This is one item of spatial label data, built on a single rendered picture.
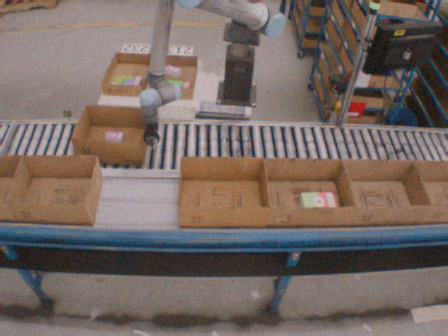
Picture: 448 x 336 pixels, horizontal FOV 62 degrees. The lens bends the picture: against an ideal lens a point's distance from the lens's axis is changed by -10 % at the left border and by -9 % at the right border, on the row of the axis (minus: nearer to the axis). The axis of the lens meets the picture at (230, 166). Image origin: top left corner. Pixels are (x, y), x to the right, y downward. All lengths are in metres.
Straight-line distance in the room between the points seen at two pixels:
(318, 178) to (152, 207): 0.83
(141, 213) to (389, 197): 1.24
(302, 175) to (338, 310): 1.06
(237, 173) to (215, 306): 0.99
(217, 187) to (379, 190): 0.84
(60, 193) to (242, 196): 0.89
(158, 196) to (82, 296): 1.05
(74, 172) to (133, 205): 0.36
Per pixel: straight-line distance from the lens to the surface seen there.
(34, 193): 2.14
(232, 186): 2.02
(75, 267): 2.15
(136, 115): 2.44
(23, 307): 2.87
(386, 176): 2.23
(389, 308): 2.91
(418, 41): 2.35
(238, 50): 2.51
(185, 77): 2.88
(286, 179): 2.08
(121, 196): 2.01
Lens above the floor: 2.45
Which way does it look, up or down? 48 degrees down
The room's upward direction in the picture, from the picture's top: 5 degrees clockwise
